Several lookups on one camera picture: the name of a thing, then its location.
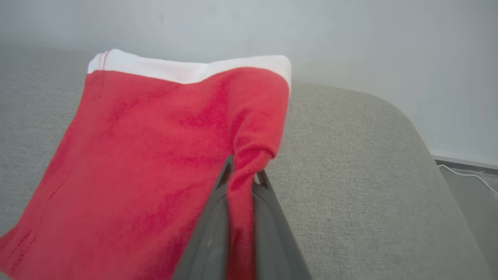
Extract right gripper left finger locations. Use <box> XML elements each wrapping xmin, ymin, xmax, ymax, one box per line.
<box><xmin>172</xmin><ymin>156</ymin><xmax>234</xmax><ymax>280</ymax></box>

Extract red shorts with white band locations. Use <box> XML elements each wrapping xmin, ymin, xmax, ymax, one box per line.
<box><xmin>0</xmin><ymin>49</ymin><xmax>292</xmax><ymax>280</ymax></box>

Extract grey wall baseboard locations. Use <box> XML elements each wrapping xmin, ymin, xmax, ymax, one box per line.
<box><xmin>430</xmin><ymin>153</ymin><xmax>498</xmax><ymax>170</ymax></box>

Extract white power cable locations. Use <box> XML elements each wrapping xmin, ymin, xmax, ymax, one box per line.
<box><xmin>438</xmin><ymin>163</ymin><xmax>498</xmax><ymax>196</ymax></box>

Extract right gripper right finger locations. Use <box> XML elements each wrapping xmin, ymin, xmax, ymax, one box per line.
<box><xmin>253</xmin><ymin>170</ymin><xmax>312</xmax><ymax>280</ymax></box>

